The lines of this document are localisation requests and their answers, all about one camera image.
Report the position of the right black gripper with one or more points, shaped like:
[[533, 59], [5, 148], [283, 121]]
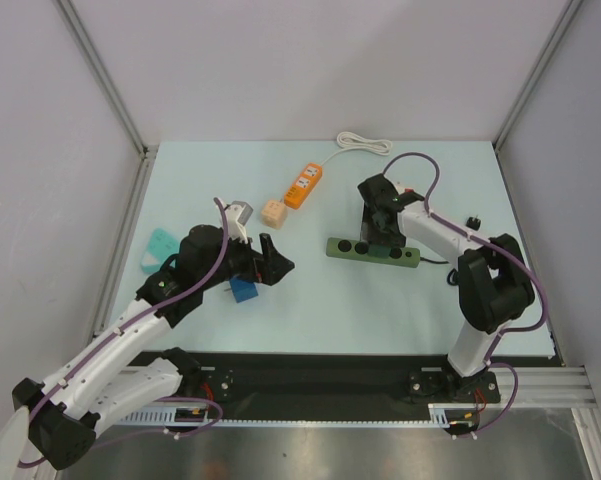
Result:
[[377, 220]]

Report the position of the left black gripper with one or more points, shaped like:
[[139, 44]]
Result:
[[266, 268]]

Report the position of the blue cube plug adapter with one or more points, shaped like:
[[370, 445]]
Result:
[[242, 290]]

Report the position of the olive green power strip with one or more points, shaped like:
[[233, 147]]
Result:
[[352, 250]]

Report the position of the beige cube plug adapter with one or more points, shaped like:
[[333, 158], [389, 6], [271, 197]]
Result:
[[274, 214]]

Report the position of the teal triangular power strip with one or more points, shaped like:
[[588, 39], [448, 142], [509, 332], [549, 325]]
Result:
[[160, 247]]

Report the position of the dark green cube plug adapter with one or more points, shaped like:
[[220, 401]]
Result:
[[379, 251]]

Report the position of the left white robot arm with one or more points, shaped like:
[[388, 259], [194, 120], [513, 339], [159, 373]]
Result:
[[71, 408]]

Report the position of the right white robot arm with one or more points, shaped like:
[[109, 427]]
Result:
[[493, 287]]

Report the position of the orange power strip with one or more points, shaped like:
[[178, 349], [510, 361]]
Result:
[[302, 186]]

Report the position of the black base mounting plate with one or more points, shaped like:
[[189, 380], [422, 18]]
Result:
[[336, 381]]

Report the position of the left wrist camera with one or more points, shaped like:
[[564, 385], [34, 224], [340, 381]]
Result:
[[237, 214]]

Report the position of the white slotted cable duct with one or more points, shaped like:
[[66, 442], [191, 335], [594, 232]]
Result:
[[183, 417]]

